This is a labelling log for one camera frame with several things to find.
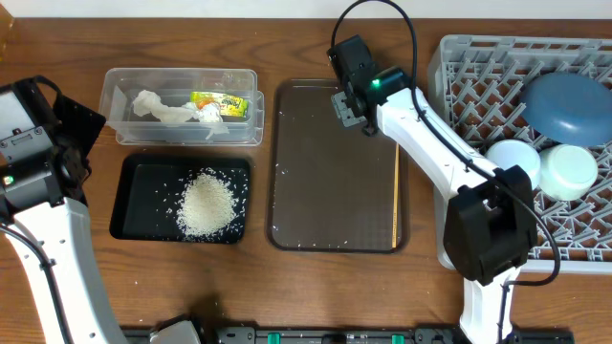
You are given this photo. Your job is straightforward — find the black plastic tray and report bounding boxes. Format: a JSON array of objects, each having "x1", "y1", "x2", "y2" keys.
[{"x1": 109, "y1": 153, "x2": 250, "y2": 245}]

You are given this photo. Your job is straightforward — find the light green bowl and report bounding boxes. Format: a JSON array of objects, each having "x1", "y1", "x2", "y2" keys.
[{"x1": 539, "y1": 144, "x2": 598, "y2": 201}]

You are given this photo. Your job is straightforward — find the white tissue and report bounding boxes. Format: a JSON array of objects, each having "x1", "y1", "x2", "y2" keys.
[{"x1": 132, "y1": 90, "x2": 229, "y2": 140}]

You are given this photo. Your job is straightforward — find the dark blue plate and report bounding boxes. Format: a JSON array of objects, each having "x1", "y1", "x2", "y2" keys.
[{"x1": 519, "y1": 73, "x2": 611, "y2": 146}]

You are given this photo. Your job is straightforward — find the clear plastic bin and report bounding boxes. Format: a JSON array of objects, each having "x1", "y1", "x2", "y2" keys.
[{"x1": 99, "y1": 68, "x2": 259, "y2": 129}]

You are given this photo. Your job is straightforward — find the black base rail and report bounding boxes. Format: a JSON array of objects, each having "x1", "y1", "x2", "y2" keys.
[{"x1": 200, "y1": 327, "x2": 575, "y2": 344}]

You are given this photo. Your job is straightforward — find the brown serving tray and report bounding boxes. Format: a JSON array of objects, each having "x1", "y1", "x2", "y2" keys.
[{"x1": 266, "y1": 79, "x2": 410, "y2": 254}]

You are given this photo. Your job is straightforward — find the light blue bowl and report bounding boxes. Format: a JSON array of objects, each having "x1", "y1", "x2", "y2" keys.
[{"x1": 485, "y1": 140, "x2": 541, "y2": 190}]

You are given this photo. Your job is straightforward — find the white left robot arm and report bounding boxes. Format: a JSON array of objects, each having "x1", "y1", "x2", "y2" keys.
[{"x1": 1, "y1": 80, "x2": 126, "y2": 343}]

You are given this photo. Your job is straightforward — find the grey dishwasher rack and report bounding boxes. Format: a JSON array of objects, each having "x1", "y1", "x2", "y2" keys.
[{"x1": 427, "y1": 34, "x2": 611, "y2": 274}]

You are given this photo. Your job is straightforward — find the yellow snack wrapper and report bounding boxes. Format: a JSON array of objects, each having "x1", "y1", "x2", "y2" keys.
[{"x1": 189, "y1": 92, "x2": 249, "y2": 118}]

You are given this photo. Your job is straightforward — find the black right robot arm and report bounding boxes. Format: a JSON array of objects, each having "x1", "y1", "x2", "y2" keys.
[{"x1": 334, "y1": 62, "x2": 537, "y2": 343}]

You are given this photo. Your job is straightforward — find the pile of rice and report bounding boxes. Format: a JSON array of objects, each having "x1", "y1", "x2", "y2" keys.
[{"x1": 158, "y1": 167, "x2": 249, "y2": 244}]

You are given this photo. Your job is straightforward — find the wooden chopstick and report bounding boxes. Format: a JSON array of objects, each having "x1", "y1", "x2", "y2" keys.
[{"x1": 391, "y1": 144, "x2": 400, "y2": 249}]

